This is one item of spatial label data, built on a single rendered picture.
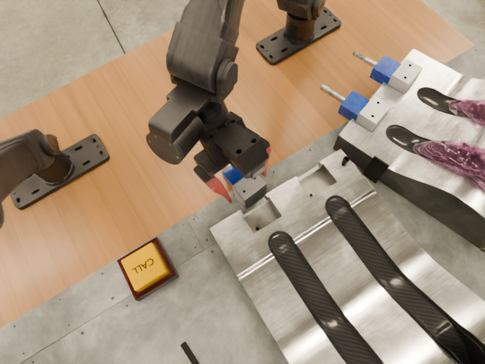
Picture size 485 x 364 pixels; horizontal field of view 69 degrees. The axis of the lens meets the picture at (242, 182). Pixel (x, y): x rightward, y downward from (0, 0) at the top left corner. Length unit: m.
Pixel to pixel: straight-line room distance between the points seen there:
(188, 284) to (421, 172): 0.44
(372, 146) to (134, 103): 0.50
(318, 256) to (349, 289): 0.06
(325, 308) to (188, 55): 0.40
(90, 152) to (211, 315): 0.40
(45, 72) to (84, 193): 1.49
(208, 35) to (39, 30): 2.01
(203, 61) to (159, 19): 1.75
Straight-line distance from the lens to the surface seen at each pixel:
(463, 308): 0.57
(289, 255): 0.56
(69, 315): 0.71
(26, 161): 0.63
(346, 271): 0.56
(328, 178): 0.62
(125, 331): 0.67
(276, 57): 0.83
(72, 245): 0.74
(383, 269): 0.59
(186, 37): 0.46
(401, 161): 0.68
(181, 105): 0.47
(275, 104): 0.77
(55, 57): 2.24
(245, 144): 0.47
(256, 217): 0.59
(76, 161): 0.79
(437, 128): 0.73
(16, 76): 2.27
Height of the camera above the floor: 1.43
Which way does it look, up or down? 67 degrees down
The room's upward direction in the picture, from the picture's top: 8 degrees counter-clockwise
